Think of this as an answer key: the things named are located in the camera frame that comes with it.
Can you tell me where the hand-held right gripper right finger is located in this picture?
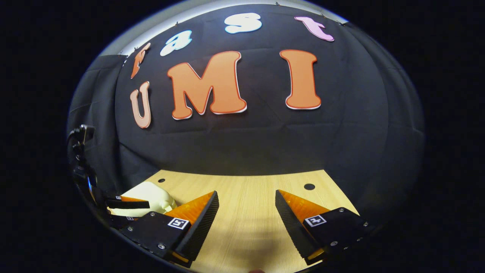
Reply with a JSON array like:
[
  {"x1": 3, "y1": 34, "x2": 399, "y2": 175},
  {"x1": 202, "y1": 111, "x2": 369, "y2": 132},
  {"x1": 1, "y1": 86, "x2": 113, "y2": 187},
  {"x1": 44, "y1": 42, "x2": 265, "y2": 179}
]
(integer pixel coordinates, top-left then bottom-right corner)
[{"x1": 275, "y1": 189, "x2": 375, "y2": 266}]

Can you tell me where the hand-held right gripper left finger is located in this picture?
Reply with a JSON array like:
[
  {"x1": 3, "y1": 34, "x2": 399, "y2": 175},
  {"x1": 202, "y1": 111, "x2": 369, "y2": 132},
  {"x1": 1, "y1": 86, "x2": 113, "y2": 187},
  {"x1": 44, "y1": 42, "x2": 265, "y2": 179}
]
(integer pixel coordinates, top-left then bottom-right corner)
[{"x1": 119, "y1": 190, "x2": 220, "y2": 268}]

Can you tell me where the pale yellow suitcase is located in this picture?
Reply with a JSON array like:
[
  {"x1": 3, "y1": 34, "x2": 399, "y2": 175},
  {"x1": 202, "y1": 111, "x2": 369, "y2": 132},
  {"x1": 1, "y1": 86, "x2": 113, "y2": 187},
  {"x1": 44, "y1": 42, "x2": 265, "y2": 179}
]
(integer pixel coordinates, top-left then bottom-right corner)
[{"x1": 108, "y1": 181, "x2": 178, "y2": 219}]

